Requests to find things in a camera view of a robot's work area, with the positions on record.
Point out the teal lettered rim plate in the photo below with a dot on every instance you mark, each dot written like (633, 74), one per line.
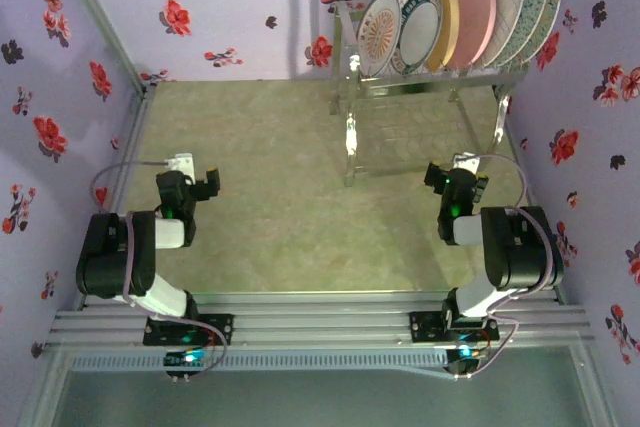
(420, 29)

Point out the orange sunburst pattern plate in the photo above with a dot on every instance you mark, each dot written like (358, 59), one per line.
(380, 34)

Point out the plain pink plate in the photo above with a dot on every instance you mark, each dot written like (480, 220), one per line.
(475, 17)

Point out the plain yellow plate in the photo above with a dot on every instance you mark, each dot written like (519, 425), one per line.
(446, 12)

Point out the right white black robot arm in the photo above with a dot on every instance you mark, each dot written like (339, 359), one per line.
(520, 247)

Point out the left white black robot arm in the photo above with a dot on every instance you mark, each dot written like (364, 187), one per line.
(110, 257)

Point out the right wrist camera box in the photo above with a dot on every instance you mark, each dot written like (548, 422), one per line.
(467, 162)

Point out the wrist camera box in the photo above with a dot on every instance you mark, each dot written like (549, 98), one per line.
(181, 162)
(467, 162)

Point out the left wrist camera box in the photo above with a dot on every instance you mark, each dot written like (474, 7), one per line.
(181, 162)

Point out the aluminium side frame rail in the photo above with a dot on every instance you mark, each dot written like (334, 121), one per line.
(136, 117)

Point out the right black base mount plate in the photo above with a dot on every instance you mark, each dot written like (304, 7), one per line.
(425, 327)

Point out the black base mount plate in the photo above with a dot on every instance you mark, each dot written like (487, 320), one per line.
(220, 329)
(425, 327)

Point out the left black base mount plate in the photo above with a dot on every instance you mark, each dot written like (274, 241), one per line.
(220, 329)

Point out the aluminium mounting rail beam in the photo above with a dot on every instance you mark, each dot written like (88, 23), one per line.
(320, 322)

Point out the aluminium corner frame post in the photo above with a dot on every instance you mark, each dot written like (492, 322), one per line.
(96, 7)

